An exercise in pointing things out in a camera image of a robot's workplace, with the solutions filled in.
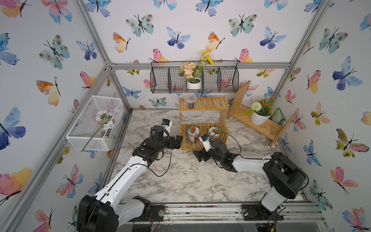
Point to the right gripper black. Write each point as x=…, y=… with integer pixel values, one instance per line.
x=202, y=152

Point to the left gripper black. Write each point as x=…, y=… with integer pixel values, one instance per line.
x=177, y=142

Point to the tomato seed jar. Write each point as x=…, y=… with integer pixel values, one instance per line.
x=193, y=134
x=214, y=133

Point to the two-tier bamboo slat shelf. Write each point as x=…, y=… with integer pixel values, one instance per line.
x=213, y=113

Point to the clear tub dark seeds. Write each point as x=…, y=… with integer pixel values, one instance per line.
x=190, y=101

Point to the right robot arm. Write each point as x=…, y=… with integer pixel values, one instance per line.
x=285, y=177

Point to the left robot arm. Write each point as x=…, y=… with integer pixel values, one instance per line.
x=103, y=212

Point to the tilted wooden corner shelf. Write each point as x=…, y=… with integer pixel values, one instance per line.
x=269, y=129

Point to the green seed packet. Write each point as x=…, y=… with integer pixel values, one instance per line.
x=278, y=117

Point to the white pot orange flowers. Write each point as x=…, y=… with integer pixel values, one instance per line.
x=260, y=111

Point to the white pot beige flowers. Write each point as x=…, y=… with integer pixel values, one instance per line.
x=193, y=71

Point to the pink artificial flower stem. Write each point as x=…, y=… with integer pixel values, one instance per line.
x=105, y=118

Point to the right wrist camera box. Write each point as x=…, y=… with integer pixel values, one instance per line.
x=205, y=140

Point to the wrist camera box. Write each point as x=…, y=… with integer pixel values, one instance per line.
x=205, y=140
x=166, y=124

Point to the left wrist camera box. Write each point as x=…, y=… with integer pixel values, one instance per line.
x=166, y=124

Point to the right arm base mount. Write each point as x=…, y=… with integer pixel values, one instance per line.
x=257, y=212

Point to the black wire wall basket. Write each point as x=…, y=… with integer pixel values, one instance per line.
x=172, y=77

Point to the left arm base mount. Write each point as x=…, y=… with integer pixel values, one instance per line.
x=140, y=209

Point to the white mesh wall box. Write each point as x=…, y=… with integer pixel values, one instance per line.
x=85, y=125

